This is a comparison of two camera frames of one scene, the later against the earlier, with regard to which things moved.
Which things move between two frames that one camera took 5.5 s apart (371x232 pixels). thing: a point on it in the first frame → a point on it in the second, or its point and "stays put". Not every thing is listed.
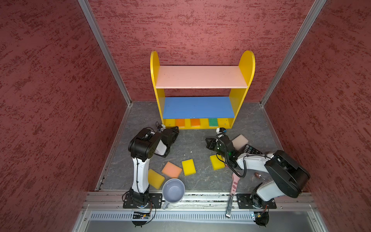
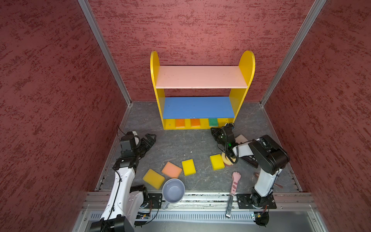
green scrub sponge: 213,122 stays put
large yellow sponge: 155,180 stays put
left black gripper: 175,131 → 147,144
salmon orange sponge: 171,170 stays put
